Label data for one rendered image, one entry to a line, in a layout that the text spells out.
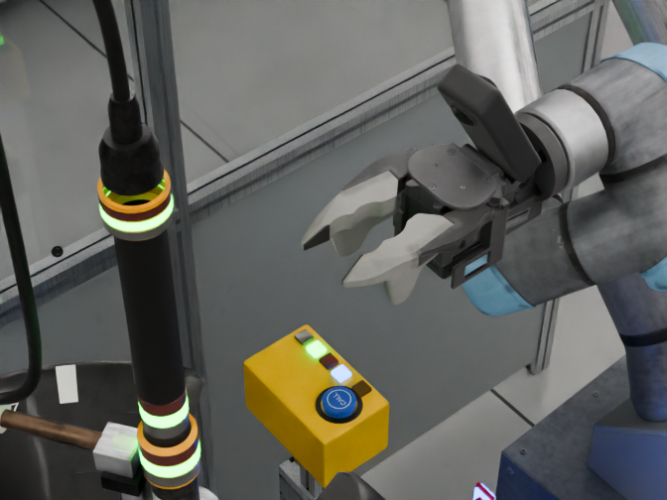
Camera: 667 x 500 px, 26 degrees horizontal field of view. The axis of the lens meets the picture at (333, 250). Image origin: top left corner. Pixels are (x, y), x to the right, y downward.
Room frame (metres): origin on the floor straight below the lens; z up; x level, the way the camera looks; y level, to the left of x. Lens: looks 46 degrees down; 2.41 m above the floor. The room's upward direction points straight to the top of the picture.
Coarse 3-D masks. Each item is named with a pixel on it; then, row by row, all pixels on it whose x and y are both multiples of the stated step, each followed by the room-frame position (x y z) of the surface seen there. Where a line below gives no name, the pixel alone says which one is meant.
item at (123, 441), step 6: (114, 438) 0.63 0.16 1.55; (120, 438) 0.63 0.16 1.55; (126, 438) 0.63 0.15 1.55; (132, 438) 0.63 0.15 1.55; (114, 444) 0.63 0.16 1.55; (120, 444) 0.63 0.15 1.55; (126, 444) 0.63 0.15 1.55; (132, 444) 0.63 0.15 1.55; (126, 450) 0.63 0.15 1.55; (132, 450) 0.63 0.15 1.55; (138, 456) 0.63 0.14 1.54
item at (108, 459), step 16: (112, 432) 0.64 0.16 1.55; (128, 432) 0.64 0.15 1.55; (96, 448) 0.63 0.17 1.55; (112, 448) 0.63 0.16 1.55; (96, 464) 0.62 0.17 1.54; (112, 464) 0.62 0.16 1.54; (128, 464) 0.62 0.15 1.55; (112, 480) 0.62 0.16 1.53; (128, 480) 0.62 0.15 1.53; (144, 480) 0.62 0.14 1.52; (128, 496) 0.62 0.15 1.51; (144, 496) 0.62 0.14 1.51; (208, 496) 0.65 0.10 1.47
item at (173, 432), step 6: (186, 420) 0.62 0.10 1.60; (144, 426) 0.61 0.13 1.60; (150, 426) 0.61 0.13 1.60; (180, 426) 0.61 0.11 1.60; (186, 426) 0.62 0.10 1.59; (150, 432) 0.61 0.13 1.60; (156, 432) 0.61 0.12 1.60; (162, 432) 0.61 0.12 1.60; (168, 432) 0.61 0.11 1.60; (174, 432) 0.61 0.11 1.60; (180, 432) 0.61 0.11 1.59
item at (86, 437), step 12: (0, 420) 0.66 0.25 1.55; (12, 420) 0.66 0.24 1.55; (24, 420) 0.65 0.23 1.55; (36, 420) 0.65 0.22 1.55; (48, 420) 0.65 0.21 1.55; (24, 432) 0.65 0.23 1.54; (36, 432) 0.65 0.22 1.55; (48, 432) 0.65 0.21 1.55; (60, 432) 0.64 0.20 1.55; (72, 432) 0.64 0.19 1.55; (84, 432) 0.64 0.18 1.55; (96, 432) 0.64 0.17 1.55; (84, 444) 0.64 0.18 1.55
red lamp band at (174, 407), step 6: (186, 390) 0.62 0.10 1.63; (138, 396) 0.62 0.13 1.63; (186, 396) 0.62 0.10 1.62; (144, 402) 0.61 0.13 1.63; (174, 402) 0.61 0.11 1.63; (180, 402) 0.61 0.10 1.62; (144, 408) 0.61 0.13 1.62; (150, 408) 0.61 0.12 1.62; (156, 408) 0.61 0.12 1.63; (162, 408) 0.61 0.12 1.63; (168, 408) 0.61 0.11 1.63; (174, 408) 0.61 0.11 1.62; (180, 408) 0.61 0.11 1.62; (150, 414) 0.61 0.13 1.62; (156, 414) 0.61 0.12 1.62; (162, 414) 0.61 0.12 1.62; (168, 414) 0.61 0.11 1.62
